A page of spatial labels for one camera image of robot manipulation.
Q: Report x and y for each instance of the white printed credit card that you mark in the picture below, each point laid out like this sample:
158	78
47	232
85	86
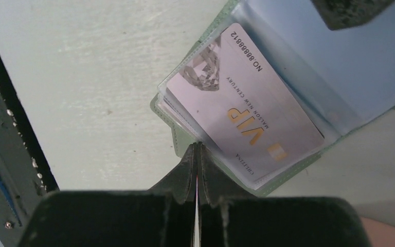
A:
242	105

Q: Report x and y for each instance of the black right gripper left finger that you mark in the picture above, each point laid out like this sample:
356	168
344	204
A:
178	186

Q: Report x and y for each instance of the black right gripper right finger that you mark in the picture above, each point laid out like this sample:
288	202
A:
213	184

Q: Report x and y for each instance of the pink oval plastic tray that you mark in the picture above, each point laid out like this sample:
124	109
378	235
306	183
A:
379	234

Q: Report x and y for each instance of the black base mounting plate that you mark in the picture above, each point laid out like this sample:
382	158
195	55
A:
25	175

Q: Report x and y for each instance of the green leather card holder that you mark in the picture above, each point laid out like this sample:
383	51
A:
342	79

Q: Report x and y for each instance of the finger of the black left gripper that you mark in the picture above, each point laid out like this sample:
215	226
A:
343	14

